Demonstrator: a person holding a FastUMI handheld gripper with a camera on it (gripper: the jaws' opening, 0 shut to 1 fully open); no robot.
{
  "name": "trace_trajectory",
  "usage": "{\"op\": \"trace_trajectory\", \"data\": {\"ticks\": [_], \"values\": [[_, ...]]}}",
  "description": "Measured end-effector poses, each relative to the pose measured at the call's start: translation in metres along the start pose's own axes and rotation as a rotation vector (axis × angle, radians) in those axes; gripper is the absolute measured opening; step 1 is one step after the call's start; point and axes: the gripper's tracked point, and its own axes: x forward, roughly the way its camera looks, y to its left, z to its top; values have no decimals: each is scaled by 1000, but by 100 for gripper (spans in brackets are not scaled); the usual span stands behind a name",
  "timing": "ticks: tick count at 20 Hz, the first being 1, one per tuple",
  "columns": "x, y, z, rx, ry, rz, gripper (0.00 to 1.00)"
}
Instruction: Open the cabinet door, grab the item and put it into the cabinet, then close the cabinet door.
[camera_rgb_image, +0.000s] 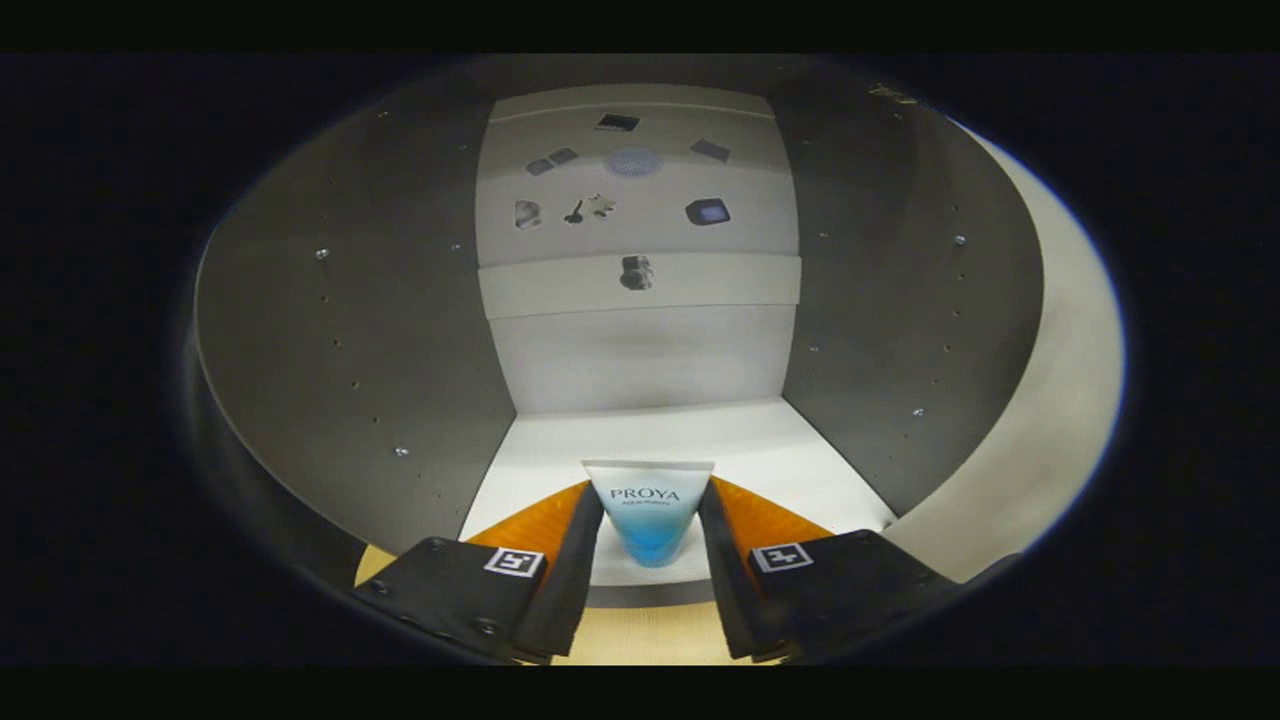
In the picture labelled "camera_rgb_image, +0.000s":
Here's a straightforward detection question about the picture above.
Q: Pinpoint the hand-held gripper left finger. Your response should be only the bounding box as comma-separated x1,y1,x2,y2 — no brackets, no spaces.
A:
350,480,606,666

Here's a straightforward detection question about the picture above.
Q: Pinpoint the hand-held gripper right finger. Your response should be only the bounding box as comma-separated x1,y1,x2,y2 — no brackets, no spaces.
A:
697,477,961,663

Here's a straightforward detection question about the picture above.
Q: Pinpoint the blue white cosmetic tube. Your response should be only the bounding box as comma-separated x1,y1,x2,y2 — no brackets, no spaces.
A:
582,460,716,569

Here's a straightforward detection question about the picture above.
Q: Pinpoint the dark grey cabinet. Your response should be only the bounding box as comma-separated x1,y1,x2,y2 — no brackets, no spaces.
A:
190,55,1046,611

